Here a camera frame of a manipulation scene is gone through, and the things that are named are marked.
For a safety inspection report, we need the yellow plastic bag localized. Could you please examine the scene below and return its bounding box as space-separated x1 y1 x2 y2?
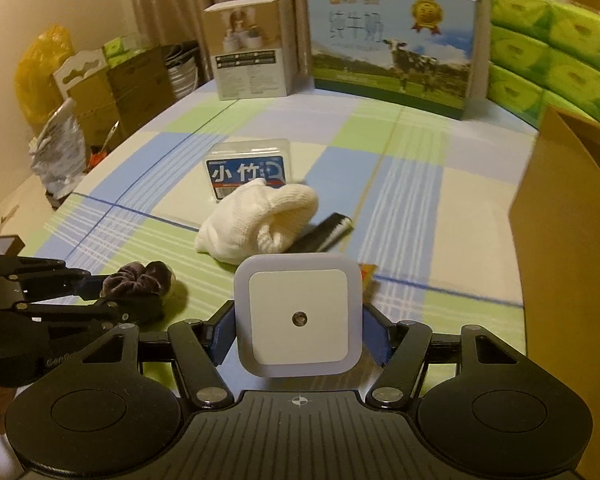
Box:
14 25 74 136

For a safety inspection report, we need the brown cardboard boxes stack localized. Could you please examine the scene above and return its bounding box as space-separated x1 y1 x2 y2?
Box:
55 41 200 154

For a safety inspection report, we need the dark velvet scrunchie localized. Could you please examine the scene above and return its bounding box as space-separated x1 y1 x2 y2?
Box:
100 260 175 324

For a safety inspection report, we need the checked bed sheet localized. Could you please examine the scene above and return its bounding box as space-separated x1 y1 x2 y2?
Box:
19 77 541 396

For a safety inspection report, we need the black comb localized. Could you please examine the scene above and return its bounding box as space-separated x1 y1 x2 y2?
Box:
287 212 353 254

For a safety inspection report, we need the white beige product box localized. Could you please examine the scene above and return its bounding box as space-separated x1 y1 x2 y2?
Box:
202 0 298 100

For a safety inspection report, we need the open cardboard box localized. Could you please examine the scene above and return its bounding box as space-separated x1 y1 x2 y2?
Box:
509 107 600 479

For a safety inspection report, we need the blue milk carton case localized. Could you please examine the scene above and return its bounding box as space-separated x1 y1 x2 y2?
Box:
306 0 477 119

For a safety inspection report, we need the red orange snack packet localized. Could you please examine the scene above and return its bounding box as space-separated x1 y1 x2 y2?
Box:
358 263 377 295

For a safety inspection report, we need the white knit sock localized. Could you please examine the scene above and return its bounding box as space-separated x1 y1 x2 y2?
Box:
194 179 318 266

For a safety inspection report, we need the crumpled white plastic bag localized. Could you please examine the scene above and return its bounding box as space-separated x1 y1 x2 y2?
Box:
29 98 86 196

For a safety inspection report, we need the green tissue pack stack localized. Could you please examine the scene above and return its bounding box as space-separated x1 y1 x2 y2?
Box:
486 0 600 126

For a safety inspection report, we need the dark tray with items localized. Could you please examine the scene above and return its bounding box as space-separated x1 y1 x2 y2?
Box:
45 152 108 210

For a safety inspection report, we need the blue white card pack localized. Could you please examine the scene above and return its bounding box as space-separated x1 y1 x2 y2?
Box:
204 139 291 202

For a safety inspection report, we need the white square night light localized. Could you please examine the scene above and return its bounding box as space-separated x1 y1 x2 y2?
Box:
234 252 363 378

